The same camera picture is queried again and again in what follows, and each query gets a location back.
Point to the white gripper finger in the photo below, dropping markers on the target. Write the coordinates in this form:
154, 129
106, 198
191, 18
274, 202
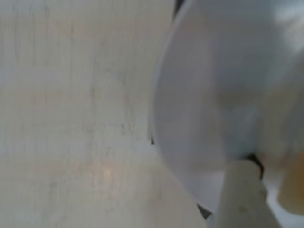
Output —
240, 202

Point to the white plate for shrimp sushi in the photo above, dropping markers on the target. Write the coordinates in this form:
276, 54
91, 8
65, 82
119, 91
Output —
190, 95

